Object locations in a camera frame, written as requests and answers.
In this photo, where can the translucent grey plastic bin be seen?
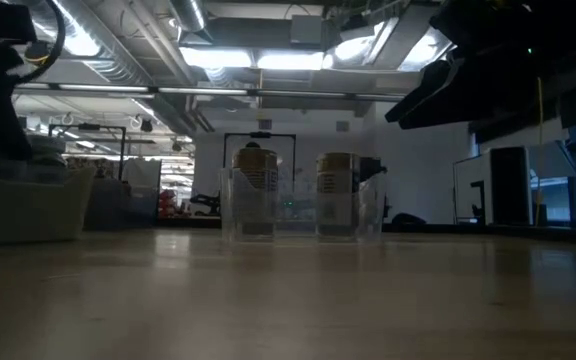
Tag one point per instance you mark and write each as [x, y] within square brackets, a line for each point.
[28, 210]

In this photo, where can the black ceiling camera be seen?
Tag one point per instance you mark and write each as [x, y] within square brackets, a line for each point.
[146, 126]

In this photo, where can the dark translucent plastic bin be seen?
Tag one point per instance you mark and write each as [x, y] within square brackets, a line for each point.
[113, 210]

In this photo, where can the red stacked objects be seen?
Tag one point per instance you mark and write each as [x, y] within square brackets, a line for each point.
[167, 200]

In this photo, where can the shiny rectangular ceiling duct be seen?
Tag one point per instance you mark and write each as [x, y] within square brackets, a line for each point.
[398, 45]

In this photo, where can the black yellow hanging reel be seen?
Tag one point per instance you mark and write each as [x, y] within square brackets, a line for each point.
[38, 52]

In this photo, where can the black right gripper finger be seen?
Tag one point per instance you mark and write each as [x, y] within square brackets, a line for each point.
[420, 90]
[443, 112]

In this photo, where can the grey wall vent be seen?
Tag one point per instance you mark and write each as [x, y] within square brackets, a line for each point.
[265, 124]

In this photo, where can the black tower unit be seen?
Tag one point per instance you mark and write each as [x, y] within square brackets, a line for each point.
[510, 185]

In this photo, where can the black workstation frame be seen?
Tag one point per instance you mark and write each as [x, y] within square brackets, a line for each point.
[260, 134]

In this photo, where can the silver round duct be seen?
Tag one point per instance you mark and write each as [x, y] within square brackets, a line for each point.
[188, 15]

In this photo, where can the ceiling light panel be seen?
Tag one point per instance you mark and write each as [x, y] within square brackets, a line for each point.
[293, 61]
[218, 57]

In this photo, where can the grey ceiling junction box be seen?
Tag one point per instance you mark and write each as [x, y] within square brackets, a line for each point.
[308, 30]

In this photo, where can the black device silhouette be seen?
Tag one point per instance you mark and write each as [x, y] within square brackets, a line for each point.
[372, 167]

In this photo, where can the clear plastic bin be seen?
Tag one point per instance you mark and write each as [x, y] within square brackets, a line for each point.
[298, 220]

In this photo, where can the horizontal grey ceiling pipe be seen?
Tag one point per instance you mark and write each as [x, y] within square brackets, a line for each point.
[293, 93]

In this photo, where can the white partition cabinet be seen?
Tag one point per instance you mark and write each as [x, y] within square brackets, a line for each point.
[468, 170]

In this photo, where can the tan lid spice jar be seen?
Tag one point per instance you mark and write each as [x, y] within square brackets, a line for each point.
[335, 165]
[255, 165]

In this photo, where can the black equipment silhouette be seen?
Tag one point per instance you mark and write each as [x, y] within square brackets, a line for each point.
[208, 202]

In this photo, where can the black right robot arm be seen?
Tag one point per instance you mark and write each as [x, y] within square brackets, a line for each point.
[568, 30]

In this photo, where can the black aluminium table frame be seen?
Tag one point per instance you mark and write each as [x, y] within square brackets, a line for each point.
[468, 229]

